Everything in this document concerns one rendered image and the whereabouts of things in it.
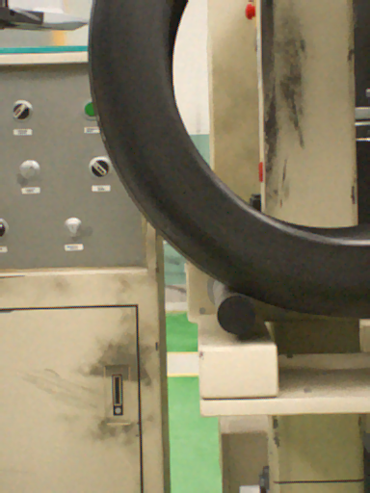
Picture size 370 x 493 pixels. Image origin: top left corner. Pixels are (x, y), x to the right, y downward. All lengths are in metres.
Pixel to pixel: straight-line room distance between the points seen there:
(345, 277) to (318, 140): 0.44
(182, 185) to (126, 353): 0.82
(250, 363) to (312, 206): 0.42
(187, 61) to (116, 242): 8.73
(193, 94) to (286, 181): 9.10
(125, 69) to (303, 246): 0.27
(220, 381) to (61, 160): 0.86
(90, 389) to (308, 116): 0.66
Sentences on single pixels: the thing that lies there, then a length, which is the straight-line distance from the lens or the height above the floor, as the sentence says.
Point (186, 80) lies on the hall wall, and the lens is 10.92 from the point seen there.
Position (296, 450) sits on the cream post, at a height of 0.67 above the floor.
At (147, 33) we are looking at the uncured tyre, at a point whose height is 1.21.
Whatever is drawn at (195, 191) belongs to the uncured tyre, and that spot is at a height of 1.04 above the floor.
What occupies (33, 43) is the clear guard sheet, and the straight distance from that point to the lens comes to 2.23.
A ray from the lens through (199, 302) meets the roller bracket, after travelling 1.80.
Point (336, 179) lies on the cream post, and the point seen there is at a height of 1.05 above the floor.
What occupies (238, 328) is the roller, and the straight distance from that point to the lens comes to 1.46.
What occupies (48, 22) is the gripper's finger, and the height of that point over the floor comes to 1.24.
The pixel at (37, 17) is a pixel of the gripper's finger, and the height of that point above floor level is 1.24.
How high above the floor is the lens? 1.06
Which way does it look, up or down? 3 degrees down
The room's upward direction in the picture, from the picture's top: 2 degrees counter-clockwise
